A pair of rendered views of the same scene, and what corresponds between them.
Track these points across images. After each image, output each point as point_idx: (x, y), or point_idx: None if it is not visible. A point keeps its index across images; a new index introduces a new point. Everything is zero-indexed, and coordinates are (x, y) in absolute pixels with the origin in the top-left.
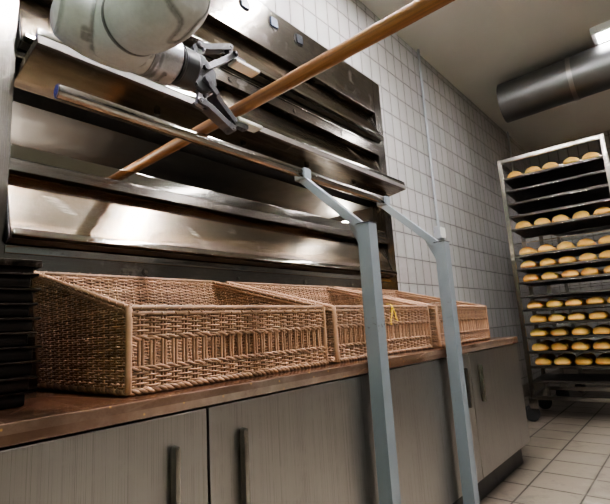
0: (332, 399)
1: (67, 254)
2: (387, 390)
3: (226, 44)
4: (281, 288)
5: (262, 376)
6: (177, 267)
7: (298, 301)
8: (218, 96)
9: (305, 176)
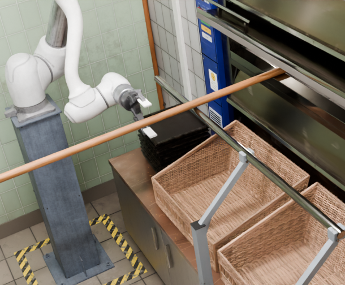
0: (199, 281)
1: None
2: None
3: (134, 91)
4: None
5: (184, 240)
6: None
7: (229, 231)
8: (137, 117)
9: (239, 159)
